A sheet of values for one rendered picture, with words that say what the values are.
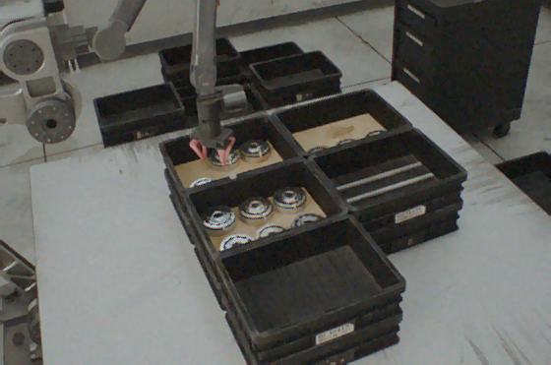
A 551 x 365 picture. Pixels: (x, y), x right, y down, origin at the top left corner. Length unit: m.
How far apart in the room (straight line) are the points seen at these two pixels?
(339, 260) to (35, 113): 0.96
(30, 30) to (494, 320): 1.40
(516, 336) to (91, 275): 1.23
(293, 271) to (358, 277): 0.18
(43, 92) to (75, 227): 0.52
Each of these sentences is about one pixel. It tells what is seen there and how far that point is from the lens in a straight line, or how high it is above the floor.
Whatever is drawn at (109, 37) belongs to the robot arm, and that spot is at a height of 1.46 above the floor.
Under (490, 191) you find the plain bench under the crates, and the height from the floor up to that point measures 0.70.
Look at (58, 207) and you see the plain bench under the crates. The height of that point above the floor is 0.70.
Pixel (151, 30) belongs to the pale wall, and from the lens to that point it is 4.98.
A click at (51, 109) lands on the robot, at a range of 1.93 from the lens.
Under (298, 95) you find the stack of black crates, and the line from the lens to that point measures 3.16.
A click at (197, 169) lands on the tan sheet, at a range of 2.15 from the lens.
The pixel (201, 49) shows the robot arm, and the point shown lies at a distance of 1.64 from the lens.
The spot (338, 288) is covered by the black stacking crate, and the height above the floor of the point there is 0.83.
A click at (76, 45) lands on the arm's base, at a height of 1.45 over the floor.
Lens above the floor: 2.07
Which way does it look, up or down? 35 degrees down
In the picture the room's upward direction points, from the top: 4 degrees counter-clockwise
